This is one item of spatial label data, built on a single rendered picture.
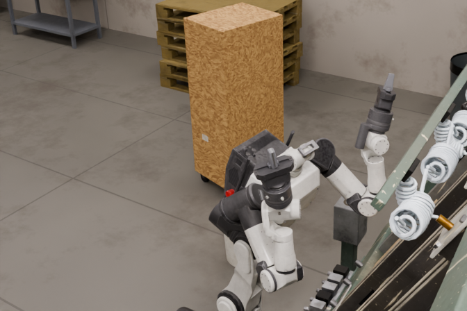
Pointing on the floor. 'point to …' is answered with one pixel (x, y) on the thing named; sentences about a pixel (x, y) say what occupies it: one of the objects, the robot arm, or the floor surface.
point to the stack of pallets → (179, 62)
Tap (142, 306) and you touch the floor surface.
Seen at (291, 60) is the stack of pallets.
